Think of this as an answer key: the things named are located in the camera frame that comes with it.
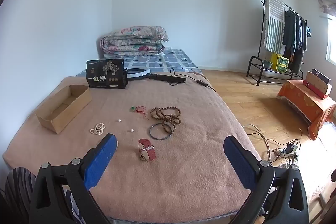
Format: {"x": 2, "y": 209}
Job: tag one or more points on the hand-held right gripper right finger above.
{"x": 236, "y": 161}

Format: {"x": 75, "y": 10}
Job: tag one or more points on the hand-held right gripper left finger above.
{"x": 101, "y": 161}

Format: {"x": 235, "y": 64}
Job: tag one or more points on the dark blue bangle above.
{"x": 151, "y": 132}

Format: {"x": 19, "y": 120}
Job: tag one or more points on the cardboard box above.
{"x": 56, "y": 119}

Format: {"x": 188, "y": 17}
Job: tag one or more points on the white power strip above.
{"x": 288, "y": 154}

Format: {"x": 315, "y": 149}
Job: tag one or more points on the black plug-in charger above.
{"x": 290, "y": 147}

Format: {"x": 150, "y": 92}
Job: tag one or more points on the pink-brown blanket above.
{"x": 189, "y": 119}

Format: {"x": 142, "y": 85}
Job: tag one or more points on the person's striped pants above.
{"x": 19, "y": 187}

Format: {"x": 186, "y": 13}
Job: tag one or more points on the black snack bag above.
{"x": 105, "y": 74}

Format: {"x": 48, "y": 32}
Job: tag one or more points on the orange cloth covered stand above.
{"x": 299, "y": 98}

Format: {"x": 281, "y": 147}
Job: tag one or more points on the small plant pot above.
{"x": 268, "y": 64}

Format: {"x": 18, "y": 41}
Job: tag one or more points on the red flat box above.
{"x": 315, "y": 91}

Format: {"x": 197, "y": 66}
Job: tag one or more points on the black metal clothes rack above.
{"x": 256, "y": 57}

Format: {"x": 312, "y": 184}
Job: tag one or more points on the yellow crate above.
{"x": 280, "y": 62}

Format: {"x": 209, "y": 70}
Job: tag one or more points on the brown flat box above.
{"x": 319, "y": 83}

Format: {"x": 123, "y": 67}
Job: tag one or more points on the dark blue flat box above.
{"x": 322, "y": 75}

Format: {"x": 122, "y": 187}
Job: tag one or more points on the blue patterned bed sheet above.
{"x": 168, "y": 60}

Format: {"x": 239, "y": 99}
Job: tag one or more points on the folded floral quilt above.
{"x": 134, "y": 41}

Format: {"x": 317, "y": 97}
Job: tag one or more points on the dark hanging clothes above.
{"x": 294, "y": 40}

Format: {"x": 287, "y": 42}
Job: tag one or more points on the striped hanging towel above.
{"x": 274, "y": 24}

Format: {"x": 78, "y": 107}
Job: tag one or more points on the small blue hanging item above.
{"x": 309, "y": 32}

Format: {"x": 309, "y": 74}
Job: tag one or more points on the bright window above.
{"x": 332, "y": 43}

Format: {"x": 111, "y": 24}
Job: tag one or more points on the floral curtain valance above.
{"x": 326, "y": 7}

